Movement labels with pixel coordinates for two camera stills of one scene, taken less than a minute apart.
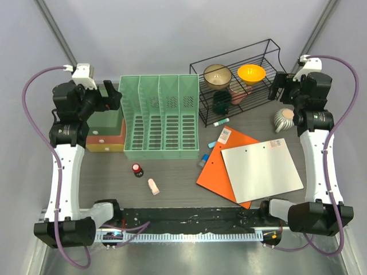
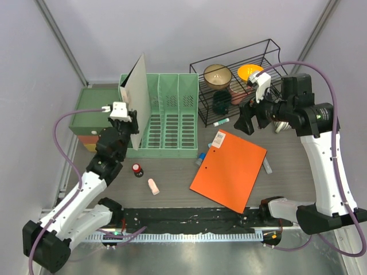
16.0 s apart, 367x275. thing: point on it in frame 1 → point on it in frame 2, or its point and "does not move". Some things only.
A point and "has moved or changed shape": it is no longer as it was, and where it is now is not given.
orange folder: [215, 176] has moved or changed shape
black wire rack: [232, 82] does not move
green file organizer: [161, 116] does not move
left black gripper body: [98, 103] → [124, 129]
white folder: [261, 170] → [135, 91]
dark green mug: [221, 101] does not move
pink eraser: [153, 187] does not move
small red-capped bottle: [139, 171] does not move
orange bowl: [251, 74] does not move
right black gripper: [283, 80] → [248, 110]
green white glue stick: [217, 123] does not move
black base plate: [232, 220] does not move
